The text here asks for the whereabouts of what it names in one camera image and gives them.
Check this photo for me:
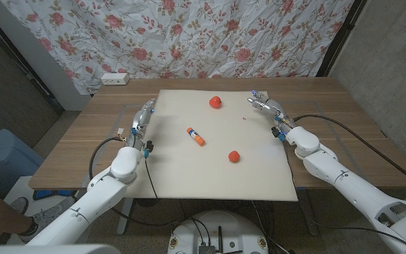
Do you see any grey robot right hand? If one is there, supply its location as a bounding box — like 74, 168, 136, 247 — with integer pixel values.
247, 90, 295, 135

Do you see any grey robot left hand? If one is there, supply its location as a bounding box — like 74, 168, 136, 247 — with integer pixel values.
128, 97, 158, 151

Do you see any white robot shoulder cover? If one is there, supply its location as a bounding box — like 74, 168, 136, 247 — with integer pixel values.
0, 243, 122, 254

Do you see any orange white glue stick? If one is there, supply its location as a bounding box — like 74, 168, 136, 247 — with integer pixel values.
186, 127, 207, 147

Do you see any white power strip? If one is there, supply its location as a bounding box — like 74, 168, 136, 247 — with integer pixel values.
100, 72, 130, 86

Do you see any cream foam mat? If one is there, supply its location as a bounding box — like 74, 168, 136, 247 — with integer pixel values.
125, 89, 299, 202

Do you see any white table leg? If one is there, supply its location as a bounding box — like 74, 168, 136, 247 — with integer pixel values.
297, 192, 319, 236
116, 197, 135, 236

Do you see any floral backdrop cloth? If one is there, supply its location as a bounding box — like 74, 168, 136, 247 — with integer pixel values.
0, 0, 355, 96

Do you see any black backdrop stand pole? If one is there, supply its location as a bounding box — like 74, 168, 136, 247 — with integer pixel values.
0, 8, 65, 116
316, 0, 368, 78

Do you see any blue flat item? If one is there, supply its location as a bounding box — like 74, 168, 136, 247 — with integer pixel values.
32, 189, 80, 200

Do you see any white robot torso base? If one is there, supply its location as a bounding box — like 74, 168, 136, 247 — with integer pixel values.
166, 210, 270, 254

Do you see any grey sneaker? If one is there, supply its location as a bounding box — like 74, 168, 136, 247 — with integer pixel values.
8, 196, 30, 214
19, 204, 75, 236

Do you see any white box on floor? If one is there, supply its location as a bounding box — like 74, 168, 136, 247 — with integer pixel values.
4, 175, 80, 212

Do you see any blue storage box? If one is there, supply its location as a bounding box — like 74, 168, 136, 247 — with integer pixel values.
0, 128, 45, 200

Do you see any grey finned electronics module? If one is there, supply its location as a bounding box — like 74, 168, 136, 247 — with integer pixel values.
197, 243, 216, 254

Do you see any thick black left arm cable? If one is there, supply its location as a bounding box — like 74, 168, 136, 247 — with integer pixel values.
88, 136, 176, 229

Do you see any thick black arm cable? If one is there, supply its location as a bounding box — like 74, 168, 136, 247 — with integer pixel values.
88, 136, 176, 229
293, 114, 406, 193

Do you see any thin black left wrist cable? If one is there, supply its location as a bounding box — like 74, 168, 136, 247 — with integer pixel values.
143, 157, 160, 201

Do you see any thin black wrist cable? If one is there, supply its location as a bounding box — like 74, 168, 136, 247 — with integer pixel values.
143, 157, 160, 201
285, 140, 298, 194

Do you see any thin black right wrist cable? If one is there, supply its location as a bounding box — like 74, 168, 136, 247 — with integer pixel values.
285, 140, 298, 194

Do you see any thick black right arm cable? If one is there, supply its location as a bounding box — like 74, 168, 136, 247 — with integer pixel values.
293, 114, 406, 193

